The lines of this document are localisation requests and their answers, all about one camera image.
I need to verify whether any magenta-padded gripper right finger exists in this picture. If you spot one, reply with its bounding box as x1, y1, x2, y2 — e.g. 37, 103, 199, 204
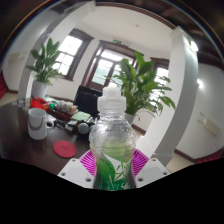
133, 148, 171, 188

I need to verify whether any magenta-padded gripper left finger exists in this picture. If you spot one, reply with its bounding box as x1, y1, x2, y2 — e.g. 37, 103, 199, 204
57, 149, 98, 189

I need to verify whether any clear green-labelled drink bottle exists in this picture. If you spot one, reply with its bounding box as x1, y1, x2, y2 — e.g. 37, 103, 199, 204
88, 85, 138, 192

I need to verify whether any flat round red coaster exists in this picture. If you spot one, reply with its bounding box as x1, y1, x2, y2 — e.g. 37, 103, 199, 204
52, 140, 78, 159

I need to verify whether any green flat packet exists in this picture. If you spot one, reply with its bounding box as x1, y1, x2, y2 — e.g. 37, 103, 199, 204
70, 110, 92, 123

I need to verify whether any white ceramic mug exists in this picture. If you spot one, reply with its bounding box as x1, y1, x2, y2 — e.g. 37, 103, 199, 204
27, 107, 55, 141

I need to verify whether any box of small snacks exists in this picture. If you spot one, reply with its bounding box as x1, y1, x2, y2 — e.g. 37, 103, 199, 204
53, 99, 79, 121

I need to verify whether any black chair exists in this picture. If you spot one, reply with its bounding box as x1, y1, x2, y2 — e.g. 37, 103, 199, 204
73, 85, 104, 119

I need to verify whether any large potted plant, white pot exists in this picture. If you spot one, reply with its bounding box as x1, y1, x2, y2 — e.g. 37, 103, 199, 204
111, 51, 177, 126

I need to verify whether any dark wooden glazed door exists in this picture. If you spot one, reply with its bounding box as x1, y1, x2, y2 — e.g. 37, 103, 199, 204
81, 39, 144, 93

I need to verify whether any small potted plant, white pot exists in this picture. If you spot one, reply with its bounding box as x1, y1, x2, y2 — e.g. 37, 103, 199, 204
26, 37, 64, 100

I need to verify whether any bright pillar lamp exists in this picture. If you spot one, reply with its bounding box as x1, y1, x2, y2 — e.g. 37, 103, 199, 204
188, 39, 199, 53

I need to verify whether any white wall unit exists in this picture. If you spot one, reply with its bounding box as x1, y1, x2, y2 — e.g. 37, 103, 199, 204
198, 112, 221, 136

